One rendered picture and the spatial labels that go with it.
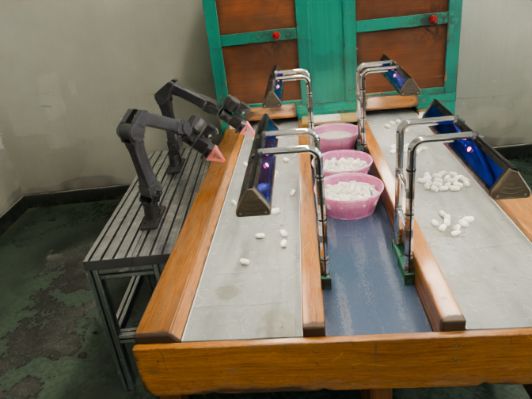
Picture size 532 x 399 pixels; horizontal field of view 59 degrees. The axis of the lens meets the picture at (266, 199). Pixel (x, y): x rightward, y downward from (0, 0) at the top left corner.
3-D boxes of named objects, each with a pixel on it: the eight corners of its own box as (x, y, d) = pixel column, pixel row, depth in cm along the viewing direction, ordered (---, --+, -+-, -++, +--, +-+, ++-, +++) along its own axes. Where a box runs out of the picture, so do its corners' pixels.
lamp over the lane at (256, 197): (236, 218, 106) (231, 189, 103) (256, 134, 162) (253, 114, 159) (271, 215, 105) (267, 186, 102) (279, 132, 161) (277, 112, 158)
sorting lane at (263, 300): (182, 347, 116) (180, 341, 115) (248, 130, 279) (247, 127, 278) (303, 343, 113) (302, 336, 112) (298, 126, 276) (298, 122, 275)
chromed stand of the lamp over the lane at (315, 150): (267, 293, 140) (250, 152, 121) (271, 256, 158) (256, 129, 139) (332, 290, 138) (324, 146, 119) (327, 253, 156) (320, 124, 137)
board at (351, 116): (302, 126, 260) (302, 123, 259) (302, 119, 273) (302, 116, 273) (362, 120, 257) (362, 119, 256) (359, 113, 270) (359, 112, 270)
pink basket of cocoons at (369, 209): (316, 226, 174) (315, 203, 170) (313, 195, 198) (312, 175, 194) (389, 222, 171) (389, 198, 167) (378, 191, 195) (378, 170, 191)
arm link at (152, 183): (153, 191, 197) (128, 120, 181) (164, 195, 193) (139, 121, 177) (142, 199, 193) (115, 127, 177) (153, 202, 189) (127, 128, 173)
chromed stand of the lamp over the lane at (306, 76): (278, 171, 227) (268, 78, 208) (279, 157, 245) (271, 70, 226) (317, 168, 226) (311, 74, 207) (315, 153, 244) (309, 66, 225)
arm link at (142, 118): (178, 119, 203) (119, 105, 178) (193, 122, 197) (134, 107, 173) (174, 148, 203) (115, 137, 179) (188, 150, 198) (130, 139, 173)
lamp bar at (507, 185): (492, 201, 101) (495, 169, 98) (421, 120, 157) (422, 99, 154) (530, 198, 100) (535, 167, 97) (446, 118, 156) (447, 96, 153)
